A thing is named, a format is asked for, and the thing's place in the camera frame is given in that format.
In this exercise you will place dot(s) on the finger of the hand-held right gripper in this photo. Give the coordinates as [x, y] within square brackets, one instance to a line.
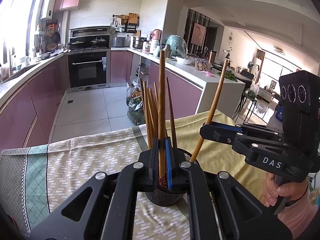
[210, 133]
[225, 126]

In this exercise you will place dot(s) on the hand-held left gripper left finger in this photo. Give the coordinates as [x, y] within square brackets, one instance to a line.
[157, 160]

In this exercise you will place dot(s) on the small bag of greens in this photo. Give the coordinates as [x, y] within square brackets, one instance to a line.
[253, 90]

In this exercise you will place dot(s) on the pink base cabinets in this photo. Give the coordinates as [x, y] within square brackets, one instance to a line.
[182, 90]
[37, 97]

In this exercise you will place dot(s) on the wall clock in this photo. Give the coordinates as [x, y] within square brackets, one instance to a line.
[231, 37]

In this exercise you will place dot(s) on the steel range hood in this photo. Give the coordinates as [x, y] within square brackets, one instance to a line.
[90, 31]

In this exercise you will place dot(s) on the black mesh chopstick holder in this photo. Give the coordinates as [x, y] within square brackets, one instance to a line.
[162, 198]

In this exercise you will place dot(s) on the hanging frying pan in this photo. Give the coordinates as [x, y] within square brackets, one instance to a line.
[56, 37]

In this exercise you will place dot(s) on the kitchen window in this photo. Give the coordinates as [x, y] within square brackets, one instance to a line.
[15, 17]

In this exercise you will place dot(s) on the pink kettle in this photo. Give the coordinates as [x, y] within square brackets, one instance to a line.
[156, 34]

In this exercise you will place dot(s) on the clear plastic food box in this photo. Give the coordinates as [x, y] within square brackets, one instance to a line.
[203, 65]

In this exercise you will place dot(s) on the steel stockpot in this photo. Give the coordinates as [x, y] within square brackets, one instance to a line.
[138, 42]

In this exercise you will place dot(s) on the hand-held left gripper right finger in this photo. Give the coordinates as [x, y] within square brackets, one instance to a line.
[169, 162]

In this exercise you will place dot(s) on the white bowl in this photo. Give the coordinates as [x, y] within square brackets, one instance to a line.
[185, 60]

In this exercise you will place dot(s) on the dining chair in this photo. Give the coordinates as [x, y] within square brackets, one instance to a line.
[246, 105]

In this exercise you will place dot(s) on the plastic oil bottle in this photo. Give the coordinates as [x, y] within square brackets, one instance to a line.
[130, 95]

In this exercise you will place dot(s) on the patterned tablecloth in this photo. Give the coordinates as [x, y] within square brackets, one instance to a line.
[82, 160]

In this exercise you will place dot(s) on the black wall rack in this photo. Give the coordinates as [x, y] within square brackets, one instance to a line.
[123, 27]

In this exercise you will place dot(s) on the black wok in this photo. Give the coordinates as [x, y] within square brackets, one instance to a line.
[77, 43]

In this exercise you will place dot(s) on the pink wall painting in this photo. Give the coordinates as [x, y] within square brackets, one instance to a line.
[198, 33]

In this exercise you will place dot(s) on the black built-in oven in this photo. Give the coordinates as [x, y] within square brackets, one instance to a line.
[86, 70]

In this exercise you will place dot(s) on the steel rice cooker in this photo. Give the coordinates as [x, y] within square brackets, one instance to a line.
[118, 42]

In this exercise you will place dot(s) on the metal jug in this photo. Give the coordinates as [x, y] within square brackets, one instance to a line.
[168, 51]

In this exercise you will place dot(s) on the white water heater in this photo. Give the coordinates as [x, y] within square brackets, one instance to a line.
[48, 5]

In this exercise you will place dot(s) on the pot with glass lid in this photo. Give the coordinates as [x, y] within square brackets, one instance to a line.
[98, 42]

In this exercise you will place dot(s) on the plastic bag of greens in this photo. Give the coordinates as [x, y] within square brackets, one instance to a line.
[136, 112]

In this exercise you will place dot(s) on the person's right hand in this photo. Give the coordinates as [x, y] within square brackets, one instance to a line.
[271, 192]

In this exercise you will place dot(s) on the green leafy vegetables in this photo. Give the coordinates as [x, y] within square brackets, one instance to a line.
[230, 76]

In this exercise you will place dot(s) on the round ceiling lamp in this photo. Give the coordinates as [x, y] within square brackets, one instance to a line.
[278, 49]

